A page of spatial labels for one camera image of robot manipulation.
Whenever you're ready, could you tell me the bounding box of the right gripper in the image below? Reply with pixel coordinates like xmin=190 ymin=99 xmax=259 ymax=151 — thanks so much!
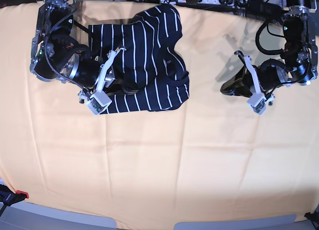
xmin=73 ymin=49 xmax=140 ymax=96

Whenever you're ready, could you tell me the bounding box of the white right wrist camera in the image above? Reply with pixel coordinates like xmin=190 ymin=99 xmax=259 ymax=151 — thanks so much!
xmin=85 ymin=91 xmax=112 ymax=115

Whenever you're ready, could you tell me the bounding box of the yellow tablecloth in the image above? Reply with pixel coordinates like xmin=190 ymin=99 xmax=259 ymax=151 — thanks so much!
xmin=0 ymin=3 xmax=319 ymax=230

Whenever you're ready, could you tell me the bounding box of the red black clamp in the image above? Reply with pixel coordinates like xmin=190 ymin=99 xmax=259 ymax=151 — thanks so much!
xmin=0 ymin=184 xmax=29 ymax=206

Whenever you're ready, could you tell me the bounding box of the navy white striped T-shirt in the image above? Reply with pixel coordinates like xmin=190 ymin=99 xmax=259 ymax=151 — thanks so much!
xmin=89 ymin=4 xmax=189 ymax=114

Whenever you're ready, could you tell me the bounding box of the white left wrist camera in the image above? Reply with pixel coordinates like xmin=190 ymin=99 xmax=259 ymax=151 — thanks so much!
xmin=247 ymin=93 xmax=266 ymax=115

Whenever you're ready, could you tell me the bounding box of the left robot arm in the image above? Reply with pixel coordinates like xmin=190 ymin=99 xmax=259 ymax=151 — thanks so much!
xmin=247 ymin=0 xmax=318 ymax=98

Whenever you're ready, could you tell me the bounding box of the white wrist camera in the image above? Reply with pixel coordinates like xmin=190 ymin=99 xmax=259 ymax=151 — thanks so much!
xmin=85 ymin=91 xmax=112 ymax=115
xmin=247 ymin=93 xmax=266 ymax=115

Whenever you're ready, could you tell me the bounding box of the black clamp right corner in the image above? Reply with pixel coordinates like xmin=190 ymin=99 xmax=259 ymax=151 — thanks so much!
xmin=304 ymin=211 xmax=319 ymax=230

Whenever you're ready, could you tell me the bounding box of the black power adapter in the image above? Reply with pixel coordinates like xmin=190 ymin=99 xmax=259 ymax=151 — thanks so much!
xmin=246 ymin=0 xmax=282 ymax=18

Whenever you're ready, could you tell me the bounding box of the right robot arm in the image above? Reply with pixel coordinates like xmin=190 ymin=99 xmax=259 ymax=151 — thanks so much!
xmin=30 ymin=0 xmax=139 ymax=103

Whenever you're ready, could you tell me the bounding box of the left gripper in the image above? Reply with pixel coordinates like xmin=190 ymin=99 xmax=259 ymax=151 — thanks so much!
xmin=220 ymin=59 xmax=283 ymax=98

